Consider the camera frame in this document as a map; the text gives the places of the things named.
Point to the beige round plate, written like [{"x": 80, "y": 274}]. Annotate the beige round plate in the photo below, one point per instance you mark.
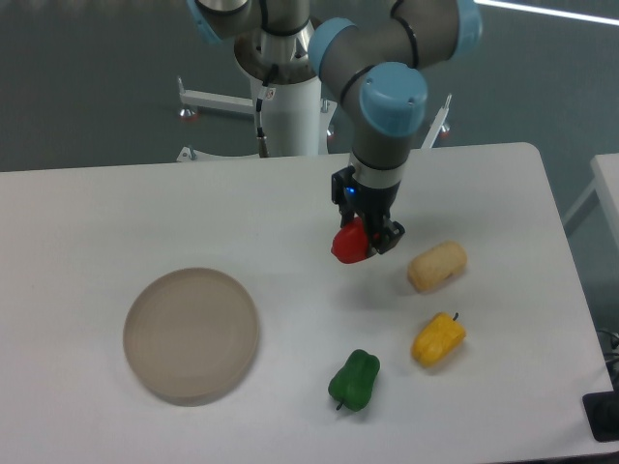
[{"x": 191, "y": 336}]

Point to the red bell pepper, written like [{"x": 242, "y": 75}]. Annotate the red bell pepper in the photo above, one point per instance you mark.
[{"x": 351, "y": 244}]

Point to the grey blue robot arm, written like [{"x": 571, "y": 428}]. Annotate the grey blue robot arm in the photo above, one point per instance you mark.
[{"x": 215, "y": 19}]

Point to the green bell pepper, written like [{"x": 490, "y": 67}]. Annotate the green bell pepper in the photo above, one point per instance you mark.
[{"x": 352, "y": 386}]

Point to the yellow bell pepper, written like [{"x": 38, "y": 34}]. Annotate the yellow bell pepper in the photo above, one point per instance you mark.
[{"x": 437, "y": 339}]

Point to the beige bread loaf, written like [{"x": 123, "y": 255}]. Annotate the beige bread loaf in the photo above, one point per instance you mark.
[{"x": 432, "y": 267}]

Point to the black device at edge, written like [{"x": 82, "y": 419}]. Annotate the black device at edge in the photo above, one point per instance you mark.
[{"x": 601, "y": 410}]

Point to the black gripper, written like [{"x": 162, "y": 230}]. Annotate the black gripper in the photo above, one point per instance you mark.
[{"x": 372, "y": 205}]

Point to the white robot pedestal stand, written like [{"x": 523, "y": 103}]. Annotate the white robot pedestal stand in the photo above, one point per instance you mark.
[{"x": 374, "y": 75}]

